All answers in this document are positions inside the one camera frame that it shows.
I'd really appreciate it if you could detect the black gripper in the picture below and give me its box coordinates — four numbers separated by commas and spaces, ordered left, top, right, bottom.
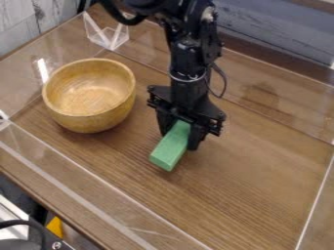
147, 78, 226, 150

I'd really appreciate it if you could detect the green rectangular block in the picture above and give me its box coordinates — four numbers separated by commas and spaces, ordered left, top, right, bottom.
148, 121, 191, 172

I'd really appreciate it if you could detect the brown wooden bowl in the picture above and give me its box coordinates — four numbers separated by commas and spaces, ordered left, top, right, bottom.
41, 59, 136, 134

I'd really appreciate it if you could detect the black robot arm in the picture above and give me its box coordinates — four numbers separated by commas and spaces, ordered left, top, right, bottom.
99, 0, 226, 150

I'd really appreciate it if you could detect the yellow label sticker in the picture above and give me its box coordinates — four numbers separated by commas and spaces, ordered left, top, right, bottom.
47, 217, 64, 238

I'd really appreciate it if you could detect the clear acrylic enclosure wall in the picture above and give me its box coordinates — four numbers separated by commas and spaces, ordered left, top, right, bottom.
0, 8, 334, 250

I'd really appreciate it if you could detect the clear acrylic corner bracket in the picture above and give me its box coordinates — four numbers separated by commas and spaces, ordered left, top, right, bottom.
83, 12, 130, 51

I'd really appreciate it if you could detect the black cable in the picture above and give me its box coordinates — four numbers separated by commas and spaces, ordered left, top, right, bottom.
0, 220, 47, 250

